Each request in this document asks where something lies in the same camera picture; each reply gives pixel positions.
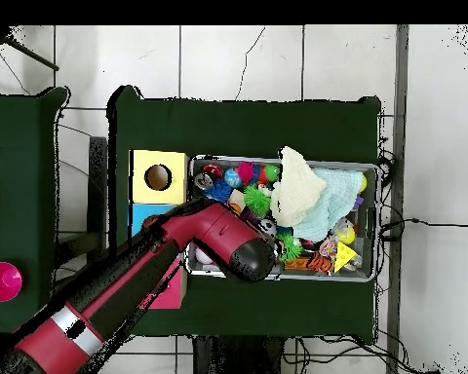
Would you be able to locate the multicolour spiky caterpillar toy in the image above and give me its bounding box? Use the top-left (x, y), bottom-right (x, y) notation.
top-left (235, 161), bottom-right (281, 187)

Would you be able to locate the silver mesh bin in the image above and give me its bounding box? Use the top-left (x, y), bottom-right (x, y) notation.
top-left (185, 154), bottom-right (382, 282)

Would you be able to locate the yellow cheese wedge toy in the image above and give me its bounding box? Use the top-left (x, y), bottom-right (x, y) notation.
top-left (332, 240), bottom-right (358, 274)

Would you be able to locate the black upright panel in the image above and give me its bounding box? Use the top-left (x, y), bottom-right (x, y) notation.
top-left (87, 135), bottom-right (108, 256)

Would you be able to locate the cream waffle cloth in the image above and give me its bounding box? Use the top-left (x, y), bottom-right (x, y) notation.
top-left (270, 145), bottom-right (328, 228)

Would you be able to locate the black floor cable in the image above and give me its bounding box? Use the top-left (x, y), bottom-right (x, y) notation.
top-left (379, 217), bottom-right (468, 243)

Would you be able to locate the black tripod leg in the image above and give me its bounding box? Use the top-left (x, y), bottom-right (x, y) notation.
top-left (0, 26), bottom-right (59, 72)

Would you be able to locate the wooden box with three holes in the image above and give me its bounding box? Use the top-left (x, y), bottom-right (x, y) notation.
top-left (126, 149), bottom-right (189, 311)

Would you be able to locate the blue spiky ball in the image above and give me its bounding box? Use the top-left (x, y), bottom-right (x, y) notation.
top-left (202, 177), bottom-right (235, 204)

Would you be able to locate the light blue waffle cloth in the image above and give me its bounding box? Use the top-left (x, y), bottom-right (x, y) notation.
top-left (290, 167), bottom-right (365, 243)

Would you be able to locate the green spiky ball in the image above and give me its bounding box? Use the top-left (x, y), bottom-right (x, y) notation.
top-left (277, 232), bottom-right (303, 262)

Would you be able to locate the pink bowl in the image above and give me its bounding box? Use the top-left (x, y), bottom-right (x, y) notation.
top-left (0, 261), bottom-right (23, 303)

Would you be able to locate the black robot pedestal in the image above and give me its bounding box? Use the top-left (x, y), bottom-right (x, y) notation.
top-left (192, 335), bottom-right (286, 374)

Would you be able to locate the small soccer ball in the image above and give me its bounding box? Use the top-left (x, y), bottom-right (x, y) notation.
top-left (258, 218), bottom-right (277, 238)

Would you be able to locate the dark green side tablecloth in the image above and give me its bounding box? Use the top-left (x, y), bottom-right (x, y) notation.
top-left (0, 87), bottom-right (74, 335)

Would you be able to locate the orange tiger plush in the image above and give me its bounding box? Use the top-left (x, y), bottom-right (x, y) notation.
top-left (305, 250), bottom-right (334, 276)

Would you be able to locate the green spiky monster with eyes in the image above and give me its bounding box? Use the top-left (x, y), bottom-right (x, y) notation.
top-left (242, 183), bottom-right (272, 218)

